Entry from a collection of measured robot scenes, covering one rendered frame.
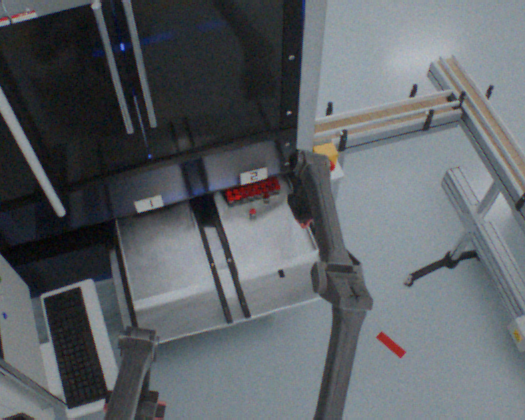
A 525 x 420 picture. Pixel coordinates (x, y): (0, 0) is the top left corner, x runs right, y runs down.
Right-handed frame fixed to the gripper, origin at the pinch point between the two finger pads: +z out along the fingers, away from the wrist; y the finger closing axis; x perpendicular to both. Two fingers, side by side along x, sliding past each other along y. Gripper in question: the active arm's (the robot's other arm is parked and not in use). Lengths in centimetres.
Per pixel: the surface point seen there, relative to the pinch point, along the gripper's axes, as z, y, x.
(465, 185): 48, 34, -88
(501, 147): 9, 16, -84
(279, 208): 15.7, 22.6, 0.6
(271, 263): 16.3, 2.4, 9.9
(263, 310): 22.2, -9.7, 16.6
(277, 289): 21.2, -4.3, 10.4
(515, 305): 62, -20, -84
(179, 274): 18.2, 9.2, 38.1
